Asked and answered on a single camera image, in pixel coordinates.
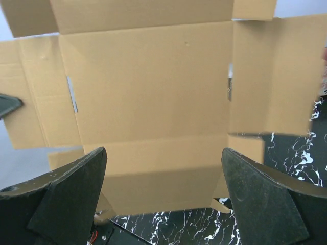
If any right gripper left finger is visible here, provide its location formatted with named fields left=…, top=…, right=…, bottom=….
left=1, top=147, right=107, bottom=244

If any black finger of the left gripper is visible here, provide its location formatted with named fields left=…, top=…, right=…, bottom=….
left=0, top=94, right=24, bottom=119

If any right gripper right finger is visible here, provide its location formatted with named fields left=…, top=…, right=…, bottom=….
left=221, top=148, right=326, bottom=244

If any brown cardboard box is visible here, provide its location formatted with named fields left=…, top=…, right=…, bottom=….
left=1, top=1, right=326, bottom=215

